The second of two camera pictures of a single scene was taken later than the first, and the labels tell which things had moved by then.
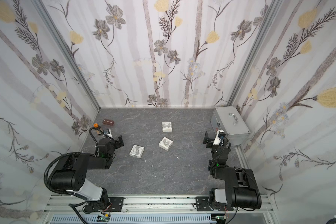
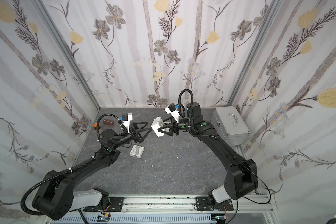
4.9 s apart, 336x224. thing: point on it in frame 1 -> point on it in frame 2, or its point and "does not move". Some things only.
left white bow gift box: x=136 y=150 does not move
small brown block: x=108 y=122 does not move
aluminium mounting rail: x=63 y=205 does not move
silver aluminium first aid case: x=227 y=119 does not move
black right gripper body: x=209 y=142 -> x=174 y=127
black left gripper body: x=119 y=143 -> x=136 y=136
